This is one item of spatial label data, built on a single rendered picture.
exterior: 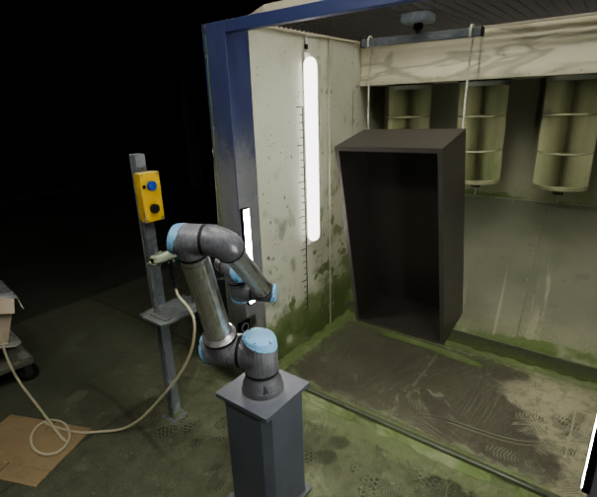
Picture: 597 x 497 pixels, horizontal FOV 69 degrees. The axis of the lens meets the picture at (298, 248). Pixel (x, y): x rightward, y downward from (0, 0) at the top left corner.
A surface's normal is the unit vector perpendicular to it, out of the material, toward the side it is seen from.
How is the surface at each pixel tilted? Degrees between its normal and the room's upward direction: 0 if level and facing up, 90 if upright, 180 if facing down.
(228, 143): 90
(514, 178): 90
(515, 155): 90
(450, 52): 90
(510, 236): 57
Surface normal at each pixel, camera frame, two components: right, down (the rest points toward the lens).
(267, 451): 0.14, 0.31
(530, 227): -0.52, -0.29
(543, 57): -0.60, 0.27
